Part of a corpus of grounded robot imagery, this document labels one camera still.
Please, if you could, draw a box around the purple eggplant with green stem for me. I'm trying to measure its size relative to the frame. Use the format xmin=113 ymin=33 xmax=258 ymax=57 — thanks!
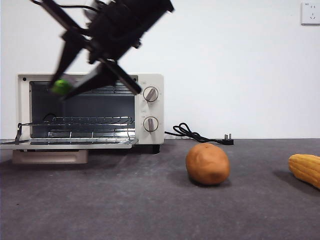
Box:
xmin=51 ymin=78 xmax=73 ymax=96

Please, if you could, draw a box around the glass oven door with handle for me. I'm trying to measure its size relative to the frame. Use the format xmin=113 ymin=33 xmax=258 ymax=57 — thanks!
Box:
xmin=0 ymin=138 xmax=139 ymax=165

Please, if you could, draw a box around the beige round oven knob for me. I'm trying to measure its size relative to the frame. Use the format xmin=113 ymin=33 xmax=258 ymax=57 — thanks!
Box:
xmin=142 ymin=86 xmax=160 ymax=103
xmin=142 ymin=116 xmax=160 ymax=134

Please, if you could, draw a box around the white Toshiba toaster oven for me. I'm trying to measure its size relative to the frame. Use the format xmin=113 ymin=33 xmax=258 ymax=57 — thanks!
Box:
xmin=16 ymin=72 xmax=165 ymax=154

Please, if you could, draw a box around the brown potato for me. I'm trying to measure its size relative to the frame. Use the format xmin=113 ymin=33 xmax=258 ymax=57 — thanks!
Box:
xmin=185 ymin=142 xmax=231 ymax=186

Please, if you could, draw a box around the yellow corn cob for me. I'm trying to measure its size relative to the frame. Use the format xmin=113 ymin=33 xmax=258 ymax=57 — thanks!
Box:
xmin=287 ymin=153 xmax=320 ymax=190

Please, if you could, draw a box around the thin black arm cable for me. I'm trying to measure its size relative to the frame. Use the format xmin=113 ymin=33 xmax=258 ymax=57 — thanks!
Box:
xmin=29 ymin=0 xmax=99 ymax=12

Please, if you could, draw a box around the metal wire oven rack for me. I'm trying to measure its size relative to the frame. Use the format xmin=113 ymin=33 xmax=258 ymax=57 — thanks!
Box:
xmin=21 ymin=115 xmax=135 ymax=127

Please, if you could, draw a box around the black power cable with plug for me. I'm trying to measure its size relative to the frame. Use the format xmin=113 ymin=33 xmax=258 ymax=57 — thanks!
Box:
xmin=164 ymin=122 xmax=235 ymax=146

